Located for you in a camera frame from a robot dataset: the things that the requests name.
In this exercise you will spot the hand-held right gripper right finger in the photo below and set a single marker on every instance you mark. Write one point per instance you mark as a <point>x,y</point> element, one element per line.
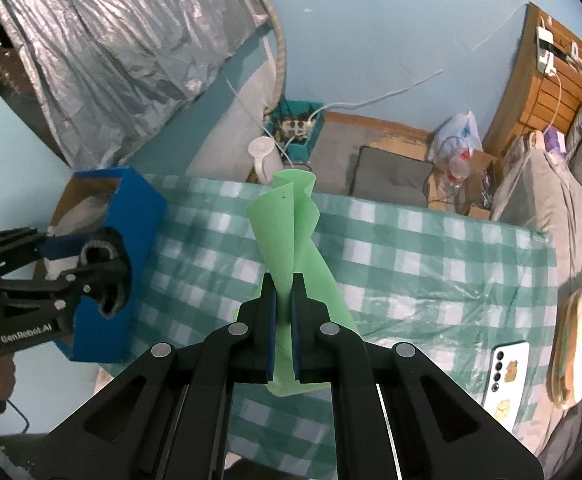
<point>296,330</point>

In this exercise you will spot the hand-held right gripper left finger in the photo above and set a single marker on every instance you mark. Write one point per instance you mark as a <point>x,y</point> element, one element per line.
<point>271,330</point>

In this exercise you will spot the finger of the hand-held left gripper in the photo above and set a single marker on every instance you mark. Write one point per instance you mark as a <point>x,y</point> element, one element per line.
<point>91,277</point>
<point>61,247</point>

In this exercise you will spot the black fuzzy sock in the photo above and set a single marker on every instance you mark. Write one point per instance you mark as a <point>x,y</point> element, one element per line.
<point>116,290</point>

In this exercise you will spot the blue cardboard box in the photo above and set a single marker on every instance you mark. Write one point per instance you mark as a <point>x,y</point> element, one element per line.
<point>141,205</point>

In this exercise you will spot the light green cloth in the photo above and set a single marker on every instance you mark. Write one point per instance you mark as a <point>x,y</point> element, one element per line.
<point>281,230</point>

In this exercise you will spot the green checked tablecloth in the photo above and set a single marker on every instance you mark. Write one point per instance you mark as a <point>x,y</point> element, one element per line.
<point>411,270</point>

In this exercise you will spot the teal plastic crate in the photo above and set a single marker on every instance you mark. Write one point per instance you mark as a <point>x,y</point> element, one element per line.
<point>303,149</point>

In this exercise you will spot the grey floor cushion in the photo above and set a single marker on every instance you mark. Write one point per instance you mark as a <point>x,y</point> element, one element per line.
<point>391,175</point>

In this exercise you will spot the white power strip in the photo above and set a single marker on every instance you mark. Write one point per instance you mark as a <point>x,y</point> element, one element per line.
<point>296,125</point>

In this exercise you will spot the silver foil curtain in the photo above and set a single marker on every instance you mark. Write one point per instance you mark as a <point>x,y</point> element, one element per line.
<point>121,50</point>

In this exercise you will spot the white smartphone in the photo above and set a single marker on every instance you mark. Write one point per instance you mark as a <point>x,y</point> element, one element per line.
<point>508,365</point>

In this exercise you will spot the clear plastic bottle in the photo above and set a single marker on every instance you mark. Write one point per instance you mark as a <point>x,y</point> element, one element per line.
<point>458,170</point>

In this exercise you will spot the brown cardboard box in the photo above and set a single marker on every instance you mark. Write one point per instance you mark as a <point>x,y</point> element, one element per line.
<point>483,162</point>

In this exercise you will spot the white plastic bag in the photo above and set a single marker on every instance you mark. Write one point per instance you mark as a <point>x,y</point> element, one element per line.
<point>463,130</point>

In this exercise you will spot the grey bed blanket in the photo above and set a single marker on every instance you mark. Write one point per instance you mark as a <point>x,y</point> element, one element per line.
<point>536,195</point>

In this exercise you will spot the purple box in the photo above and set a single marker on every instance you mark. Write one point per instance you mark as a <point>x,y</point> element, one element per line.
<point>555,141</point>

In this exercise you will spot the wooden headboard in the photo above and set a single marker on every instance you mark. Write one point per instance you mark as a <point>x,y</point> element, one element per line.
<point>526,95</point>

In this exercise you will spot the white charger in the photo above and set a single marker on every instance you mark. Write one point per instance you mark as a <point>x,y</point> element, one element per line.
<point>546,60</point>

